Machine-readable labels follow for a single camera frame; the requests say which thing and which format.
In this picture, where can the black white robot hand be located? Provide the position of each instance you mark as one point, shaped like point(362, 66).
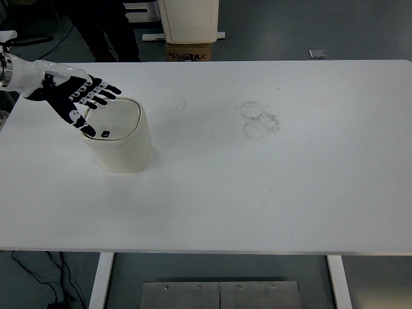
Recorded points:
point(63, 87)

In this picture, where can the cream plastic trash can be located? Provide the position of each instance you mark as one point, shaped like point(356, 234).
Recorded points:
point(122, 143)

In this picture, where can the white silver robot forearm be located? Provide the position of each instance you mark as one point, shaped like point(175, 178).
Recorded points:
point(19, 75)

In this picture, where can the person in dark trousers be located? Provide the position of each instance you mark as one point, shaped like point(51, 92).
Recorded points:
point(104, 25)

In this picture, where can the white side table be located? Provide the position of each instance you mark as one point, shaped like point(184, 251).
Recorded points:
point(6, 35)

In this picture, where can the white table foot bar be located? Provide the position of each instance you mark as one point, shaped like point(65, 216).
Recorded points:
point(161, 36)

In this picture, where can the brown cardboard box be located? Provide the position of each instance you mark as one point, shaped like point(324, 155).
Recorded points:
point(188, 52)

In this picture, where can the left white table leg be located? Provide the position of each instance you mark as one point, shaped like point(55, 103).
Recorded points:
point(101, 281)

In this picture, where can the white table leg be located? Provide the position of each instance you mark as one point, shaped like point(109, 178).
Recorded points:
point(101, 281)
point(339, 282)

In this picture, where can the small grey floor plate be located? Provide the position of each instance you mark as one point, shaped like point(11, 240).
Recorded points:
point(317, 54)

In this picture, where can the metal floor plate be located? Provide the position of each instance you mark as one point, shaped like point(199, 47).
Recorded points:
point(230, 294)

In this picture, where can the right white table leg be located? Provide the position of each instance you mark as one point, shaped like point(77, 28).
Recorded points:
point(339, 282)

